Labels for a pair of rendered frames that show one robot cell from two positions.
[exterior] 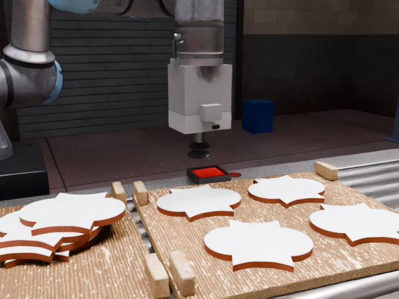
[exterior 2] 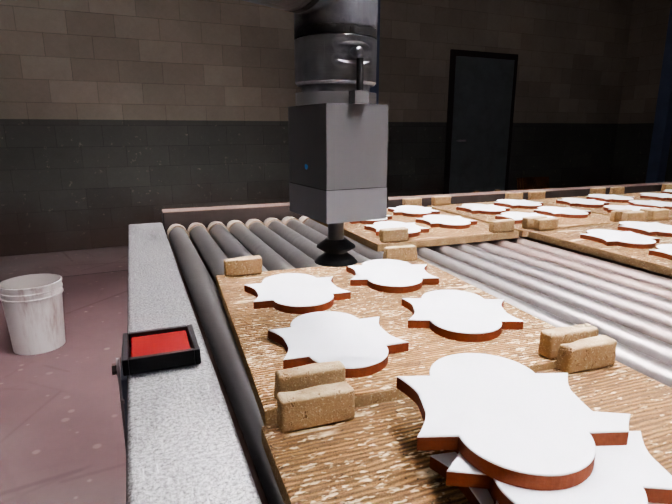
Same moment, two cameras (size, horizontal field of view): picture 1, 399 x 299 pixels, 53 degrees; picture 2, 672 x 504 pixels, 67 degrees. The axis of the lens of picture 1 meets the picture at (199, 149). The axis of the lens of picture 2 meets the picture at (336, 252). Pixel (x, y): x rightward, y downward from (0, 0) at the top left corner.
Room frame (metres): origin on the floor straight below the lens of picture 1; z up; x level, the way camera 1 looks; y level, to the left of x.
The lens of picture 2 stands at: (0.65, 0.49, 1.15)
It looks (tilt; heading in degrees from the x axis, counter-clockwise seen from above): 14 degrees down; 270
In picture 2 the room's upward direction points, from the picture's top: straight up
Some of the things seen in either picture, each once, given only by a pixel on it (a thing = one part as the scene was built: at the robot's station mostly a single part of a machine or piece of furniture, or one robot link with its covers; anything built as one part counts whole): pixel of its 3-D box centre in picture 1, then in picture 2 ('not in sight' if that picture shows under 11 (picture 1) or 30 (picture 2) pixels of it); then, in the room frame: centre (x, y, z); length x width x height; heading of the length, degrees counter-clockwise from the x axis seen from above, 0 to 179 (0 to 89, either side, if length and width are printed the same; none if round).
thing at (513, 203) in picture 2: not in sight; (522, 210); (0.14, -0.88, 0.94); 0.41 x 0.35 x 0.04; 111
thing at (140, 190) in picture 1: (140, 192); (310, 382); (0.67, 0.11, 0.95); 0.06 x 0.02 x 0.03; 18
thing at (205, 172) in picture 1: (208, 175); (160, 349); (0.84, -0.02, 0.92); 0.06 x 0.06 x 0.01; 22
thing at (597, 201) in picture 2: not in sight; (619, 203); (-0.19, -1.00, 0.94); 0.41 x 0.35 x 0.04; 112
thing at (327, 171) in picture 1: (326, 170); (242, 265); (0.80, -0.26, 0.95); 0.06 x 0.02 x 0.03; 18
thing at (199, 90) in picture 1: (201, 93); (347, 154); (0.64, 0.00, 1.13); 0.10 x 0.09 x 0.16; 28
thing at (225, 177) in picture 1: (208, 174); (160, 347); (0.84, -0.02, 0.92); 0.08 x 0.08 x 0.02; 22
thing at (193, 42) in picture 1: (198, 42); (337, 67); (0.65, 0.00, 1.21); 0.08 x 0.08 x 0.05
